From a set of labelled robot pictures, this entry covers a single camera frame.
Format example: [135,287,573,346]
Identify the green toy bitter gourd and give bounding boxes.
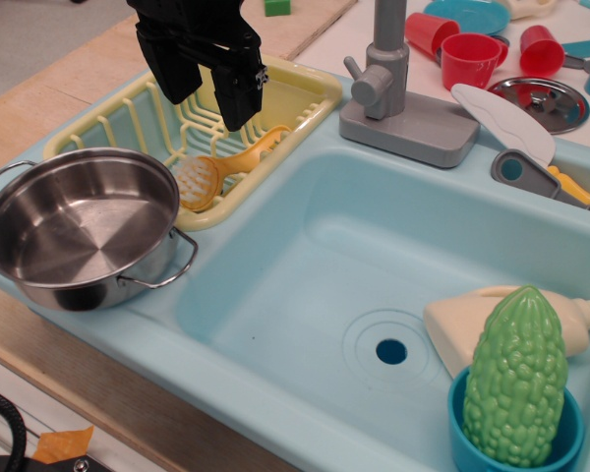
[462,285,568,468]

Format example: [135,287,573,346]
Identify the orange tape piece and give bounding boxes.
[31,426,94,464]

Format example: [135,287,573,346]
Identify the grey toy faucet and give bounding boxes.
[339,1,480,169]

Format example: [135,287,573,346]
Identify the steel pot lid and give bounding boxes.
[488,77,590,135]

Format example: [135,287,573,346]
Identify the cream toy item top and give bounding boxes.
[499,0,557,20]

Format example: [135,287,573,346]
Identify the cream toy detergent bottle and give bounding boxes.
[423,285,590,377]

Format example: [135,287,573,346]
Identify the grey utensil handle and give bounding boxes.
[491,149,590,211]

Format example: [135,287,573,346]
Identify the yellow toy utensil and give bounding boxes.
[548,165,590,206]

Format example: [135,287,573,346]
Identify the wooden board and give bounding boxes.
[241,0,357,60]

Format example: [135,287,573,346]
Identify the black cable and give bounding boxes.
[0,387,28,458]

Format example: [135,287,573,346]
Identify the teal utensil handle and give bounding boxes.
[561,39,590,58]

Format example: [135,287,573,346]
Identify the orange dish brush white bristles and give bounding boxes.
[172,125,291,212]

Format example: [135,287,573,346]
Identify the red plastic cup lying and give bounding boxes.
[405,13,460,59]

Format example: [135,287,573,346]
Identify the blue plastic cup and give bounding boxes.
[447,368,585,472]

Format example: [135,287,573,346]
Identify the red plastic cup right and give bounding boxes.
[519,25,565,78]

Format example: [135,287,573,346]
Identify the light blue toy sink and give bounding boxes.
[0,111,590,471]

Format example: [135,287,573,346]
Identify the pale yellow dish rack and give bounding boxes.
[42,57,342,231]

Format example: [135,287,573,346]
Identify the stainless steel pot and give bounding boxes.
[0,147,198,312]

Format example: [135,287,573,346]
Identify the green toy block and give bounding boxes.
[264,0,291,17]

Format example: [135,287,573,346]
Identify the teal plastic plate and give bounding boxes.
[423,0,510,35]

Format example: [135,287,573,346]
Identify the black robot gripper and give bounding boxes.
[128,0,268,132]

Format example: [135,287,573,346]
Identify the red cup with handle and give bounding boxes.
[441,32,508,90]

